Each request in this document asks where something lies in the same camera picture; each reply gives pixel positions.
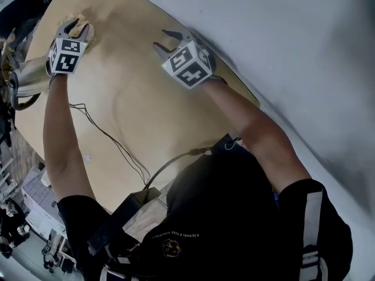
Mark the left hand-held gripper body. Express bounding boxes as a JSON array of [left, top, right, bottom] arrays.
[[46, 30, 89, 76]]

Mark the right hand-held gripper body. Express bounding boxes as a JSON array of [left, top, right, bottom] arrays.
[[161, 36, 218, 91]]

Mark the person's right forearm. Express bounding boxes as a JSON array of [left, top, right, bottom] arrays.
[[202, 77, 312, 195]]

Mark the person's left forearm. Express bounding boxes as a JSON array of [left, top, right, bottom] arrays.
[[42, 73, 96, 205]]

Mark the light wooden table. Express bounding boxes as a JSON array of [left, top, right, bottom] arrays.
[[14, 0, 261, 213]]

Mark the person's black shirt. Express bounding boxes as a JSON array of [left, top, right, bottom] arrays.
[[57, 145, 354, 281]]

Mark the table with checked cloth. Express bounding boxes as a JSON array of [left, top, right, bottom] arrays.
[[22, 168, 70, 241]]

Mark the black chest-mounted screen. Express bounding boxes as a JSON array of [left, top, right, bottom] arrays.
[[87, 187, 162, 256]]

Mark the black wrist strap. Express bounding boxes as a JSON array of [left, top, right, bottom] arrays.
[[209, 74, 229, 85]]

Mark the thin black cable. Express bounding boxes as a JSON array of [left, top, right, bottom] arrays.
[[69, 102, 152, 187]]

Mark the white harness strap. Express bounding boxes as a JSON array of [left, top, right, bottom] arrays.
[[298, 189, 325, 281]]

